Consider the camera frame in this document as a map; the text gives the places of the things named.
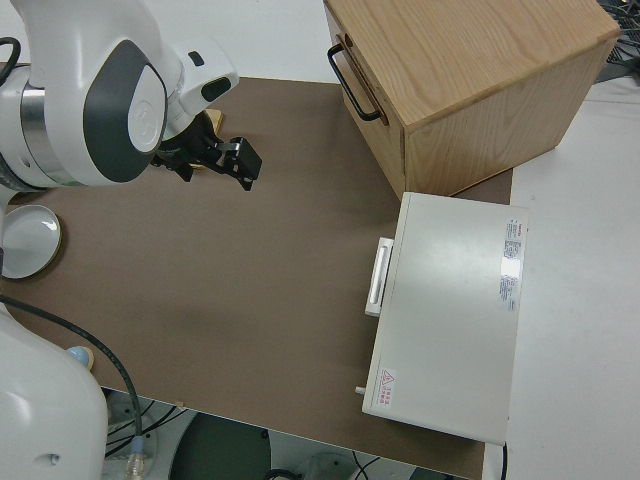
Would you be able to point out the gray round plate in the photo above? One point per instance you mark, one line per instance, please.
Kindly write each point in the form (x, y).
(27, 242)

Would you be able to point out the black round stand base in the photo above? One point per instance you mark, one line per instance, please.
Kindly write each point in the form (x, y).
(220, 450)

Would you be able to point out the wooden cabinet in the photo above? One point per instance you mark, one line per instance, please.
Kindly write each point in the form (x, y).
(475, 75)

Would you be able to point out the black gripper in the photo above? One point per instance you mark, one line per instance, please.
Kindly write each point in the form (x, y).
(197, 145)

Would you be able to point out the white toaster oven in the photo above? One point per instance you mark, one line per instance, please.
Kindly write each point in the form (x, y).
(450, 310)

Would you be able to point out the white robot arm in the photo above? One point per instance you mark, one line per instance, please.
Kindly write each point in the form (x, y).
(125, 100)

